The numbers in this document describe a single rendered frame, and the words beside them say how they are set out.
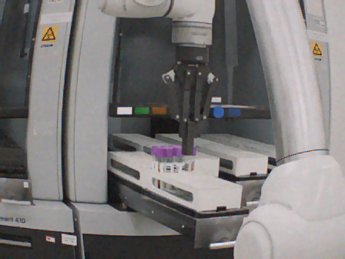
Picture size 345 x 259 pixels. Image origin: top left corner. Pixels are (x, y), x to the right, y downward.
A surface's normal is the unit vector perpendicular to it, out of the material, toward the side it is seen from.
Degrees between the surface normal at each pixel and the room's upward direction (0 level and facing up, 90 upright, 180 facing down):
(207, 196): 90
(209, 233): 90
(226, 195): 90
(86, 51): 90
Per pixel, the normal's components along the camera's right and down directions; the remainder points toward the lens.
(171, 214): -0.93, 0.00
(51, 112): 0.37, 0.10
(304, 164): -0.19, -0.78
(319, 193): 0.27, -0.32
